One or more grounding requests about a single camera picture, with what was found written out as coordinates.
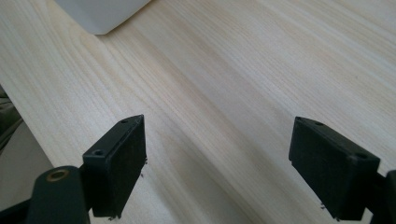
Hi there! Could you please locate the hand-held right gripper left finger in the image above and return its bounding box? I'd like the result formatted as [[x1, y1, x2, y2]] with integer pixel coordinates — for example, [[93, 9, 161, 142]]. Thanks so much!
[[81, 114, 148, 219]]

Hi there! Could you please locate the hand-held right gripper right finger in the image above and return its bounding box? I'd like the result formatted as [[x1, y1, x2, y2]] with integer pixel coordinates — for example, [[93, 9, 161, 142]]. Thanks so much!
[[288, 116, 382, 222]]

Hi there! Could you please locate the white plastic storage box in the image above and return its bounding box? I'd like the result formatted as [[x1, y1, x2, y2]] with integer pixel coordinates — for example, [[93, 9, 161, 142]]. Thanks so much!
[[53, 0, 152, 35]]

